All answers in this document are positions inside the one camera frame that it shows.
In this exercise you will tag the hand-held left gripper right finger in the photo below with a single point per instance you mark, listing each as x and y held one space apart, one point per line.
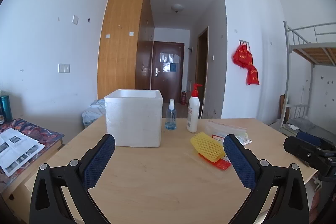
241 161

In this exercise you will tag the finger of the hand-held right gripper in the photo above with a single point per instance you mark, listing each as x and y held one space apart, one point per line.
302 149
308 136

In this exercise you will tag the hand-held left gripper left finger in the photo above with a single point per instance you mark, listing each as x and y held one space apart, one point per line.
98 158

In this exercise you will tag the red packet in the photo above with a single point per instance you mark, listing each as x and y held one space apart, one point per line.
223 165

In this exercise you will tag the clear zip bag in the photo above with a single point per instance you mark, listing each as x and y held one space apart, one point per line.
223 129

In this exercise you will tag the yellow foam fruit net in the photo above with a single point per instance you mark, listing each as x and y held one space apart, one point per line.
207 146

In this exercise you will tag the white foam box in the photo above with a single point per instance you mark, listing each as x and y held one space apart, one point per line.
134 121

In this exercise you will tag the grey bedding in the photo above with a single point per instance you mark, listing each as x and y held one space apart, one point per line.
307 125

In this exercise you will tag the pale blue bedding pile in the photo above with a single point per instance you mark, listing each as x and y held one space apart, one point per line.
93 111

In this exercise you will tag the colourful printed desk mat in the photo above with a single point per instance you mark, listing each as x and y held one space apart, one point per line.
39 129

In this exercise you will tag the white pump lotion bottle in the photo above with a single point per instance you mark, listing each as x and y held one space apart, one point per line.
193 113

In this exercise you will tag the printed paper leaflet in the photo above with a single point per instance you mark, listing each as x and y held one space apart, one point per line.
18 148

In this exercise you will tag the clear blue spray bottle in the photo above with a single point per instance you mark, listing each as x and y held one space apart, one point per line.
171 119

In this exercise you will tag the metal bunk bed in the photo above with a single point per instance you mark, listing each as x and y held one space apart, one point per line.
315 52

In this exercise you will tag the light wood side desk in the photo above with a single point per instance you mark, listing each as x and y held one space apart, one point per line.
21 192

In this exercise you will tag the red fire extinguisher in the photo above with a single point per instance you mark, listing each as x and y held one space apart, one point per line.
183 98

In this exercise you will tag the brown side door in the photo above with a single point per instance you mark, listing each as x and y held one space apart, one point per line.
202 77

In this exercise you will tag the dark brown entrance door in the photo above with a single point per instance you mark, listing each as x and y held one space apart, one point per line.
168 82

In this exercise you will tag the teal metal bottle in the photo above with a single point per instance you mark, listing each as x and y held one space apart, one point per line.
6 108

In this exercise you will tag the blue door notice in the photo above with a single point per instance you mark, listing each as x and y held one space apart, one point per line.
173 67

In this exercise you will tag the light wood wardrobe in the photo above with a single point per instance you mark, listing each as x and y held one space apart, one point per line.
118 43

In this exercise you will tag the round ceiling lamp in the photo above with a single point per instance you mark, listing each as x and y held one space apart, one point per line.
177 7

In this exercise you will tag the double white wall switch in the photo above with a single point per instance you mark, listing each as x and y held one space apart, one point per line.
64 68

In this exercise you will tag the metal wall hook rack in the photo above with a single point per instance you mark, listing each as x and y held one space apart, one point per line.
244 42

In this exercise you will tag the single white wall switch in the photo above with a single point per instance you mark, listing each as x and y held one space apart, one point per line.
75 19

